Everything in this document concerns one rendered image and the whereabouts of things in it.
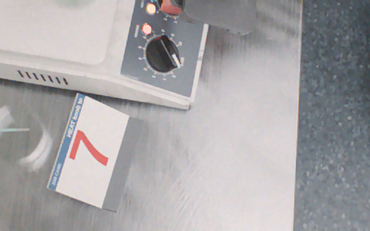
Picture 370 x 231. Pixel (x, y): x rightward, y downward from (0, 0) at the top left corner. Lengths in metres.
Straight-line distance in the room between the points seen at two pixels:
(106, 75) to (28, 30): 0.08
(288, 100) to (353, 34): 0.85
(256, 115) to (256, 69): 0.04
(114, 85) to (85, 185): 0.09
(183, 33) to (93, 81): 0.09
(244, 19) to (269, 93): 0.13
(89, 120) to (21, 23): 0.11
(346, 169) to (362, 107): 0.12
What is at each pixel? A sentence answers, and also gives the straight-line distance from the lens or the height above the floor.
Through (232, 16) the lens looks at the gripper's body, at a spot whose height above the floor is 0.88.
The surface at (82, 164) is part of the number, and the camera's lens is 0.80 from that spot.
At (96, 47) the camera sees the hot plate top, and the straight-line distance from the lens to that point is 0.76.
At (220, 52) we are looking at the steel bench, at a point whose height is 0.75.
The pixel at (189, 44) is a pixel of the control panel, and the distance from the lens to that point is 0.82.
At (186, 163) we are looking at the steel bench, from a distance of 0.82.
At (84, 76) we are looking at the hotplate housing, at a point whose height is 0.82.
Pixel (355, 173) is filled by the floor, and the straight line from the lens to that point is 1.61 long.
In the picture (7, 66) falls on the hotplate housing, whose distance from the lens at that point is 0.81.
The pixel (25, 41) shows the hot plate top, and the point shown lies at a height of 0.84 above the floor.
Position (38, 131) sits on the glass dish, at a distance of 0.84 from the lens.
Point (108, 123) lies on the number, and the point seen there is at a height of 0.77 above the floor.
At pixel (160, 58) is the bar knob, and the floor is 0.80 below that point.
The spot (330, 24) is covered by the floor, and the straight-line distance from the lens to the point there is 1.68.
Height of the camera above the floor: 1.55
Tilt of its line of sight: 74 degrees down
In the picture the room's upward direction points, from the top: 10 degrees counter-clockwise
